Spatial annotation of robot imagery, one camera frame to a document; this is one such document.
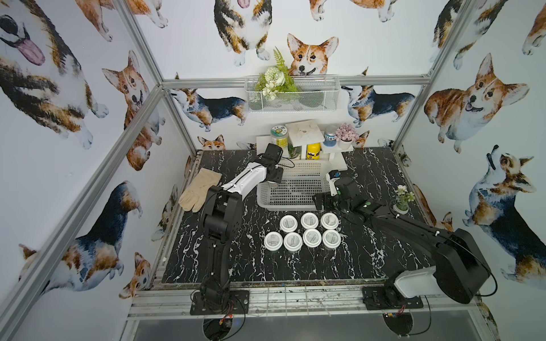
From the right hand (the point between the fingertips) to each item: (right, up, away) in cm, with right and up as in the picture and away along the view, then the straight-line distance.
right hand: (327, 189), depth 86 cm
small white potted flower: (+34, -4, +5) cm, 34 cm away
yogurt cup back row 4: (+1, -13, +1) cm, 13 cm away
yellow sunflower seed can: (-20, +23, +9) cm, 32 cm away
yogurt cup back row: (-23, 0, +15) cm, 28 cm away
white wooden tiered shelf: (-10, +24, +11) cm, 28 cm away
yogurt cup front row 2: (-14, -20, -5) cm, 25 cm away
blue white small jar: (+3, +22, +11) cm, 25 cm away
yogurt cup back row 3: (-7, -13, +1) cm, 15 cm away
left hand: (-24, +8, +13) cm, 28 cm away
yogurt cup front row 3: (-7, -19, -4) cm, 20 cm away
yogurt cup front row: (-22, -20, -4) cm, 30 cm away
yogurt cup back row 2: (-16, -14, 0) cm, 21 cm away
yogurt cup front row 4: (+1, -19, -4) cm, 19 cm away
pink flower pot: (+9, +23, +6) cm, 25 cm away
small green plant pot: (-13, +17, +24) cm, 32 cm away
